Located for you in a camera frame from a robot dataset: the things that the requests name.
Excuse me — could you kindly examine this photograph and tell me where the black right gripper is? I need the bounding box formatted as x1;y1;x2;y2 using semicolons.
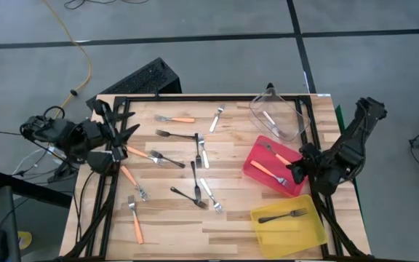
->
286;143;338;197

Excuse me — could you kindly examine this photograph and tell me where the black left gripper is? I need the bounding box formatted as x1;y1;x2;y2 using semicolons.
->
81;100;141;176

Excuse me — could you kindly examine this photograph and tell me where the orange handled silver fork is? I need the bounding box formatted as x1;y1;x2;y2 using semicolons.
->
127;194;145;245
126;145;165;165
119;164;151;202
260;141;292;167
249;159;291;188
153;114;196;124

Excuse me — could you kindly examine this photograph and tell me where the fork with peach handle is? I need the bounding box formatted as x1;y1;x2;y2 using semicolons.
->
257;207;309;225

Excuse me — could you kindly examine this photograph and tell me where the white handled silver fork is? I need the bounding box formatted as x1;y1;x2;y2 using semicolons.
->
197;133;210;170
261;110;289;139
208;104;226;133
199;177;225;215

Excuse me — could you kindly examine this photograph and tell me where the pink plastic bin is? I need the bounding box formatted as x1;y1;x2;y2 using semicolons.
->
242;135;307;198

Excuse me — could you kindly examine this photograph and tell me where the black perforated case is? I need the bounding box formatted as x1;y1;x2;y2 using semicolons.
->
85;57;183;110

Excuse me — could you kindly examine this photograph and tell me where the yellow plastic bin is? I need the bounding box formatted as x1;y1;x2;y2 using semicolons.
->
250;194;329;259

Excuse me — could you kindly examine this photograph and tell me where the clear plastic bin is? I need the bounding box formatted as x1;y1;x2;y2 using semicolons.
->
248;87;311;143

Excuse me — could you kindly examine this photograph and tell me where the black floor beam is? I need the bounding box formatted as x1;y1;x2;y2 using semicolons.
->
0;170;73;209

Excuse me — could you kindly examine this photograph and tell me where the yellow round sticker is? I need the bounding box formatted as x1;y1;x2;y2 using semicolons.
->
17;230;33;251

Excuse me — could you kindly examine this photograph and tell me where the yellow floor cable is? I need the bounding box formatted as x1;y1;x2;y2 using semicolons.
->
41;0;93;123

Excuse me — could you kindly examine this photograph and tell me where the black table frame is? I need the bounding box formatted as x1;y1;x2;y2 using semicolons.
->
58;94;370;262

